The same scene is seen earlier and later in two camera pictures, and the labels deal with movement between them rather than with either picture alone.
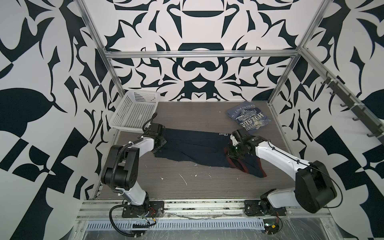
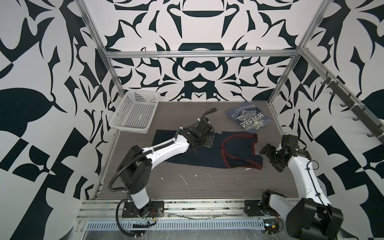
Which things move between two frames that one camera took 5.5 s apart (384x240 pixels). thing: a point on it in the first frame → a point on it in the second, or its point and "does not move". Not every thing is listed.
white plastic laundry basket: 135,110 does not move
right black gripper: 230,153 → 270,150
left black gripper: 163,141 → 210,139
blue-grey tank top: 248,116 does not move
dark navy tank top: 206,148 does not move
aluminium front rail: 112,208 does not move
